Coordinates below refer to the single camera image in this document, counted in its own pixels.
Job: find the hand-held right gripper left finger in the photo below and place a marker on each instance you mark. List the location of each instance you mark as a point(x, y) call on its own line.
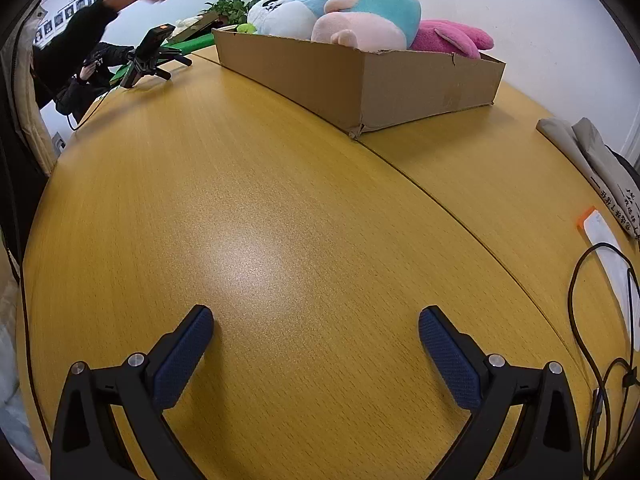
point(182, 355)

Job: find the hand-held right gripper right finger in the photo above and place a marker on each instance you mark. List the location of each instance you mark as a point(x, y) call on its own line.
point(450, 360)

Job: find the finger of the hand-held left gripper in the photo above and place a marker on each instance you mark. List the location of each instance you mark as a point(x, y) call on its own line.
point(182, 59)
point(161, 73)

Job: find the white plush toy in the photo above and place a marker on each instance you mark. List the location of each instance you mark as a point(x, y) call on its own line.
point(270, 10)

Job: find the light blue plush toy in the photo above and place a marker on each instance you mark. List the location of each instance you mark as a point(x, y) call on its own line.
point(312, 2)

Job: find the teal and pink plush toy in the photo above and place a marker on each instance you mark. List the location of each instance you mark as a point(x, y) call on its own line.
point(375, 10)

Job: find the cardboard box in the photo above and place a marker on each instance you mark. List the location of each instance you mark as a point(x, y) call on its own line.
point(400, 85)

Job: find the person's left forearm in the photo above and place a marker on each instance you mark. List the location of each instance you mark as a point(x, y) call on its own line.
point(85, 20)

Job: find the cream plush toy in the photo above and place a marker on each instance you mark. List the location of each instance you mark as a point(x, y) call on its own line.
point(186, 22)

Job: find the dark brown board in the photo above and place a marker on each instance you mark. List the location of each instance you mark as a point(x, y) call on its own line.
point(200, 25)

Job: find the small green plush toy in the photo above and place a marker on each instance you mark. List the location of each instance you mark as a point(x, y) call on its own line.
point(244, 28)

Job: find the green potted plant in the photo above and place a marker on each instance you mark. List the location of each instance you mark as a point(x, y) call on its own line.
point(240, 2)

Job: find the beige padded coat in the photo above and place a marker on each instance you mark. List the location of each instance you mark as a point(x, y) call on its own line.
point(22, 100)

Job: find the beige printed cloth bag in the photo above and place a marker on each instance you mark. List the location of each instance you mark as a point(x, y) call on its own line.
point(605, 175)

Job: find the grey cloth bag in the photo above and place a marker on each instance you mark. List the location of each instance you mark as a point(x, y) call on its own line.
point(565, 142)

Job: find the wall socket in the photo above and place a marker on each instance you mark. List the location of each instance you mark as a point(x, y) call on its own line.
point(59, 141)

